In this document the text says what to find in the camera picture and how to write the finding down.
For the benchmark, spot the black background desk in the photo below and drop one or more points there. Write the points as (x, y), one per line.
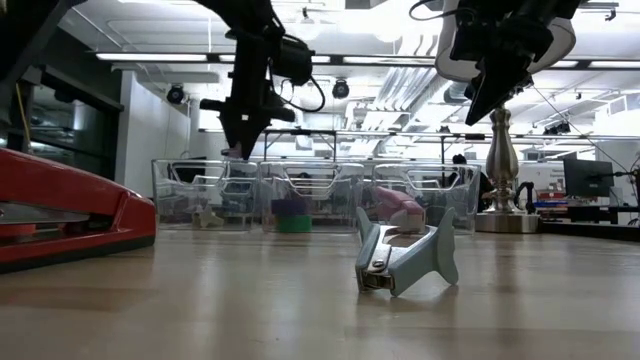
(600, 212)

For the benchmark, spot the person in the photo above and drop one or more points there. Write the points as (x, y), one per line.
(459, 160)

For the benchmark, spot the light blue staple remover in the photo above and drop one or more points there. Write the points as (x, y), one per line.
(422, 262)

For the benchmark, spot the green tape roll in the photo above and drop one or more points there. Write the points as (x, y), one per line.
(295, 225)

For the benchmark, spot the stacked coloured boxes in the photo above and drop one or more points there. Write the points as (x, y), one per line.
(550, 194)

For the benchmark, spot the round pendant light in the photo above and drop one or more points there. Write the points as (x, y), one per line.
(312, 20)

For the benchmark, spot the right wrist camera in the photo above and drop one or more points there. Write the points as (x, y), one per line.
(467, 42)

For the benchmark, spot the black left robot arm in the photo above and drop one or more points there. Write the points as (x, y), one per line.
(235, 12)

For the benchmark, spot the black computer monitor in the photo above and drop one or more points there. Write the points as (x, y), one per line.
(587, 177)

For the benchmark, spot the white shade table lamp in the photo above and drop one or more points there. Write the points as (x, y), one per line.
(502, 165)

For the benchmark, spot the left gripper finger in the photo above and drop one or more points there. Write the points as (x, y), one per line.
(255, 130)
(235, 130)

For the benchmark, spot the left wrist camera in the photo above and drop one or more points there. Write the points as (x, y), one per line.
(292, 60)

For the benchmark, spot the pink stapler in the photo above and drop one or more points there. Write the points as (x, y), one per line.
(395, 200)

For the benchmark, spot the red stapler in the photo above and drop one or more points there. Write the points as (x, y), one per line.
(60, 185)

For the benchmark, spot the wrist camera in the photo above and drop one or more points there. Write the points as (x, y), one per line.
(467, 42)
(292, 60)

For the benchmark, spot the dark purple tape roll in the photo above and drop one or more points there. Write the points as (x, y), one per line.
(290, 207)

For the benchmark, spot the black ceiling spotlight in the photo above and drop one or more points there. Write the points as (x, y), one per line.
(340, 89)
(175, 94)

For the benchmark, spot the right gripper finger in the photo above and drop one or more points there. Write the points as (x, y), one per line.
(500, 82)

